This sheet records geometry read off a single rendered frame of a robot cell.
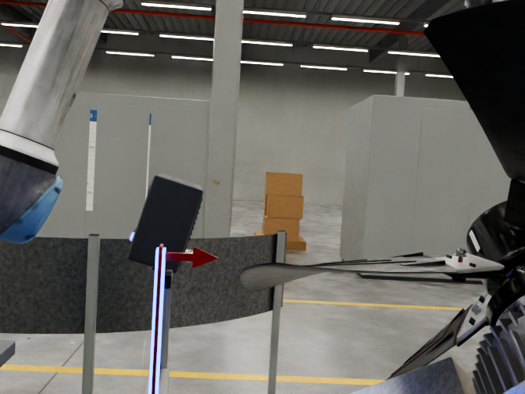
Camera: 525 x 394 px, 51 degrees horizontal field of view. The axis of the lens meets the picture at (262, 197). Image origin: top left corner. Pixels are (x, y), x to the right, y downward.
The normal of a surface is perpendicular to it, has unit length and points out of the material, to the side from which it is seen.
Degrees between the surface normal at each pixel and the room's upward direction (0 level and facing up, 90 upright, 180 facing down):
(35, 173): 99
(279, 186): 90
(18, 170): 91
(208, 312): 90
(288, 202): 90
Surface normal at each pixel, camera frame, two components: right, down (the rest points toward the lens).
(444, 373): -0.56, -0.58
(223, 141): 0.05, 0.06
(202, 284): 0.58, 0.07
